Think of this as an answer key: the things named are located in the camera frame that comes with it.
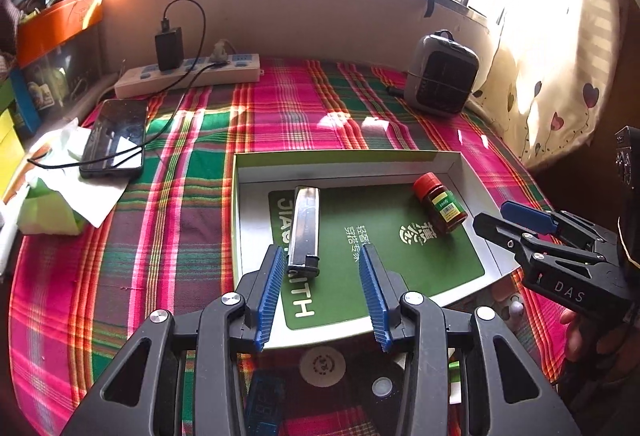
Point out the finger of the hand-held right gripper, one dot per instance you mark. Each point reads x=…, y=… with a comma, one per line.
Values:
x=500, y=231
x=527, y=216

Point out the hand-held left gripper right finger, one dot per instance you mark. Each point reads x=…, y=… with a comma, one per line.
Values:
x=372, y=296

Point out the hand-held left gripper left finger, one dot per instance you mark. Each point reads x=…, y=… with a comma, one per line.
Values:
x=267, y=296

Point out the green cardboard box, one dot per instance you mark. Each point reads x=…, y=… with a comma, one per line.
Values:
x=400, y=211

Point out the white knobbed disc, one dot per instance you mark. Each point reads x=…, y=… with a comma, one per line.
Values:
x=382, y=387

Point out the person's right hand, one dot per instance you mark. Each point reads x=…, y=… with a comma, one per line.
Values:
x=575, y=341

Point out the small white round gadget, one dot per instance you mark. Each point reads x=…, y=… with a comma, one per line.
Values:
x=515, y=311

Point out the brown bottle with red cap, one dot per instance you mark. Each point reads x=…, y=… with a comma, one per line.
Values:
x=442, y=208

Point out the plaid blanket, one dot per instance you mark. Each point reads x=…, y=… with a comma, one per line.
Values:
x=200, y=216

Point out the cream heart-print curtain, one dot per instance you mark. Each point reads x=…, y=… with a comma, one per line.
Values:
x=550, y=65

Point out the grey fan heater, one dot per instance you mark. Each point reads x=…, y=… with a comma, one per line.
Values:
x=440, y=75

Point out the white tissue paper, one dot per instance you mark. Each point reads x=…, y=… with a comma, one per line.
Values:
x=95, y=201

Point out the black smartphone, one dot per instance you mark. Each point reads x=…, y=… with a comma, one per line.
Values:
x=115, y=135

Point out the white power strip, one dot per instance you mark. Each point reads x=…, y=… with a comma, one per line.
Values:
x=230, y=70

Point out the green tissue pack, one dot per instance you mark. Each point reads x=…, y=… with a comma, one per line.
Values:
x=50, y=211

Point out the white plug adapter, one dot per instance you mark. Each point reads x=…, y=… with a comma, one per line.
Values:
x=219, y=53

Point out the yellow-green box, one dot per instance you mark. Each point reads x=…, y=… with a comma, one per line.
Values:
x=10, y=145

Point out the glass tank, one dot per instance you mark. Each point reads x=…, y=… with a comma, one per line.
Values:
x=75, y=65

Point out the blue box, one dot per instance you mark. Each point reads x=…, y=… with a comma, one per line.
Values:
x=25, y=105

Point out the orange box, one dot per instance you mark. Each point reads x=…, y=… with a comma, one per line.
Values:
x=55, y=28

